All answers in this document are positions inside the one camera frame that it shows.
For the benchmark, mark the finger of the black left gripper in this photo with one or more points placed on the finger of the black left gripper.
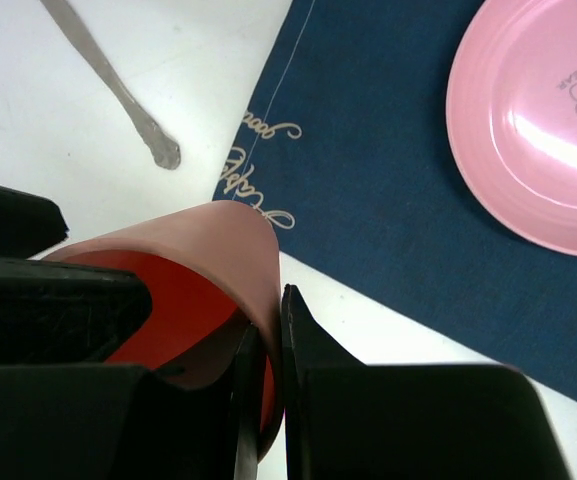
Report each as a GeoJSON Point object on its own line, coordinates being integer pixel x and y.
{"type": "Point", "coordinates": [29, 224]}
{"type": "Point", "coordinates": [54, 313]}

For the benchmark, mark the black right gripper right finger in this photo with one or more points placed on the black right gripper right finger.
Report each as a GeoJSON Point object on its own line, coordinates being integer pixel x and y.
{"type": "Point", "coordinates": [348, 420]}

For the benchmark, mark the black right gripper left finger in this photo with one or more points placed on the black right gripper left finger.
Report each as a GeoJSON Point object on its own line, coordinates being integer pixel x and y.
{"type": "Point", "coordinates": [93, 421]}

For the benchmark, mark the pink plastic cup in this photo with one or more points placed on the pink plastic cup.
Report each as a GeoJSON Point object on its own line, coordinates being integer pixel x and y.
{"type": "Point", "coordinates": [201, 265]}

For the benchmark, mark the dark blue cloth placemat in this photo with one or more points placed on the dark blue cloth placemat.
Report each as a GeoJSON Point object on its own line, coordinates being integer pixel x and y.
{"type": "Point", "coordinates": [344, 148]}

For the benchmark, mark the pink plastic plate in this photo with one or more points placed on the pink plastic plate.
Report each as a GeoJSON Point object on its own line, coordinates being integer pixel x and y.
{"type": "Point", "coordinates": [511, 113]}

